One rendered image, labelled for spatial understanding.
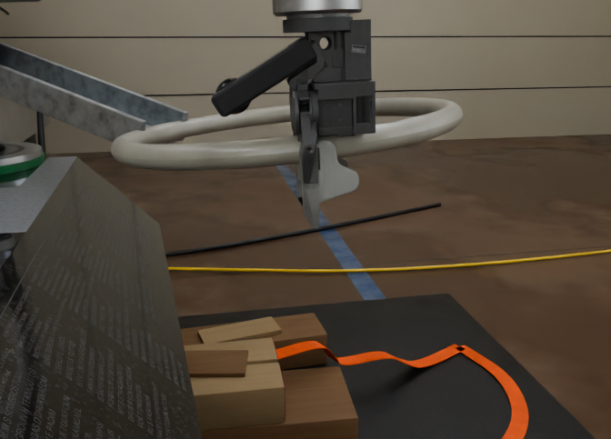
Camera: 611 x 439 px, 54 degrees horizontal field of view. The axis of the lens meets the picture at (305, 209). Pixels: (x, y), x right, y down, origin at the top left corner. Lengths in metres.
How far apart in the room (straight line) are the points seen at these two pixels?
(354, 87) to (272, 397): 1.01
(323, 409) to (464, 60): 4.94
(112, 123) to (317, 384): 0.97
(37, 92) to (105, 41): 4.55
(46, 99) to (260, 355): 0.87
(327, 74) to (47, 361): 0.40
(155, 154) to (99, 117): 0.30
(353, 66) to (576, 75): 6.21
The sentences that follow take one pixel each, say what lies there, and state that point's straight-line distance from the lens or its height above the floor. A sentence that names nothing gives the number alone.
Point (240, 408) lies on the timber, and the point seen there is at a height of 0.19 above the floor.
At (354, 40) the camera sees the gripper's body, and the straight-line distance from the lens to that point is 0.62.
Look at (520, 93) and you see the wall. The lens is 6.47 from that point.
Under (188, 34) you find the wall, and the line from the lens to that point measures 5.56.
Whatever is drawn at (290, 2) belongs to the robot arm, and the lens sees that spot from 0.60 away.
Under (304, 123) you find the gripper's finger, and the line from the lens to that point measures 0.59.
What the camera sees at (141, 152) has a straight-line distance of 0.72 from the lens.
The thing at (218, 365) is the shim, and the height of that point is 0.25.
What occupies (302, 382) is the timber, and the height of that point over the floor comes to 0.14.
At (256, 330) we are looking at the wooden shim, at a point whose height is 0.14.
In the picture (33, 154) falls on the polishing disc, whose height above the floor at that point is 0.83.
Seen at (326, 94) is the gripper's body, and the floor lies 0.99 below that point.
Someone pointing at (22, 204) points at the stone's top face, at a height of 0.81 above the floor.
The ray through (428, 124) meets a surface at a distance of 0.71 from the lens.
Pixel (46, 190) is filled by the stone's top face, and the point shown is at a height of 0.81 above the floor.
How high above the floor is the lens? 1.05
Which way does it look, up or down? 17 degrees down
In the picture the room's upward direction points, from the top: straight up
